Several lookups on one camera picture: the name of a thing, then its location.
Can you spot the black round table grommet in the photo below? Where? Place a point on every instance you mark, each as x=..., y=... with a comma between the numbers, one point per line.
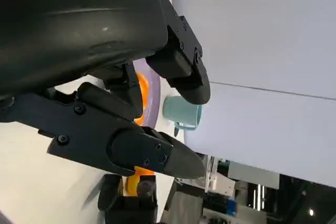
x=176, y=132

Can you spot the pale green mug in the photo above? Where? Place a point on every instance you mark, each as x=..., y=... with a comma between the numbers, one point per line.
x=181, y=110

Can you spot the grey partition panel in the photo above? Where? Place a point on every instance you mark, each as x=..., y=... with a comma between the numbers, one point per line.
x=262, y=24

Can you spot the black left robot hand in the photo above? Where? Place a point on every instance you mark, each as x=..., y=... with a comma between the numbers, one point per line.
x=78, y=24

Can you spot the small blue workshop box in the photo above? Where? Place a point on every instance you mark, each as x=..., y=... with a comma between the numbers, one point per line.
x=231, y=207

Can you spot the orange white toy bread roll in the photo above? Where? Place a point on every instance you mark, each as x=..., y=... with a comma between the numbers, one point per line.
x=145, y=90
x=130, y=184

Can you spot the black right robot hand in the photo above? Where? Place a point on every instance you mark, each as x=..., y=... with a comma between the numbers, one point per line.
x=126, y=208

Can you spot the white metal workshop rack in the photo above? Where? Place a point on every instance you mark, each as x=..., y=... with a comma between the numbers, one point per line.
x=220, y=179

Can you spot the lilac plate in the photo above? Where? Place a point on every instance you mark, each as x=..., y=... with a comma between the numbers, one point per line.
x=155, y=98

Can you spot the round workshop lamp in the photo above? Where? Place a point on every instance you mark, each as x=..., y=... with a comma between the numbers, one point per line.
x=311, y=212

